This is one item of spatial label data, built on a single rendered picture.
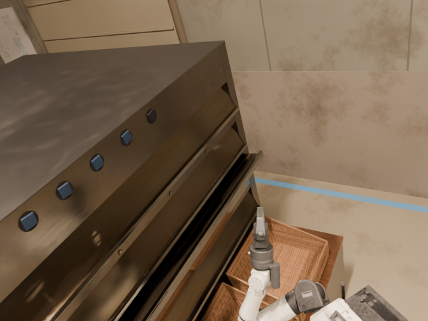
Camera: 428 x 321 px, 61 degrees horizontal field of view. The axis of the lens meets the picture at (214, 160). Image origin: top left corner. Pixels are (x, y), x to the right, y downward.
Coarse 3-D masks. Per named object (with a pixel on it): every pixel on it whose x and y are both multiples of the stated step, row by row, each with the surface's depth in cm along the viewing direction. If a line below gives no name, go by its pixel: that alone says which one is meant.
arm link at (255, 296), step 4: (268, 284) 144; (264, 288) 144; (268, 288) 144; (248, 292) 143; (252, 292) 142; (256, 292) 143; (260, 292) 143; (264, 292) 143; (248, 296) 142; (252, 296) 141; (256, 296) 141; (260, 296) 141; (252, 300) 141; (256, 300) 141; (260, 300) 142
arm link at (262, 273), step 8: (256, 264) 135; (264, 264) 135; (272, 264) 136; (256, 272) 137; (264, 272) 136; (272, 272) 136; (248, 280) 136; (256, 280) 135; (264, 280) 135; (272, 280) 137; (256, 288) 136
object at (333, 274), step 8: (296, 232) 276; (312, 232) 273; (320, 232) 271; (328, 240) 264; (336, 240) 262; (336, 248) 256; (336, 256) 251; (328, 264) 247; (336, 264) 256; (288, 272) 249; (328, 272) 242; (336, 272) 259; (344, 272) 285; (320, 280) 238; (328, 280) 237; (336, 280) 262; (272, 288) 242; (328, 288) 241; (336, 288) 266; (328, 296) 244; (336, 296) 269; (304, 320) 219
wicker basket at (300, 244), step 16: (272, 224) 262; (272, 240) 269; (288, 240) 264; (304, 240) 255; (320, 240) 246; (240, 256) 239; (288, 256) 259; (304, 256) 256; (320, 256) 235; (240, 272) 238; (304, 272) 246; (320, 272) 238; (240, 288) 229; (288, 288) 239
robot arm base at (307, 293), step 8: (304, 280) 144; (296, 288) 144; (304, 288) 143; (312, 288) 141; (296, 296) 143; (304, 296) 142; (312, 296) 140; (320, 296) 139; (304, 304) 141; (312, 304) 139; (320, 304) 138; (304, 312) 143; (312, 312) 147
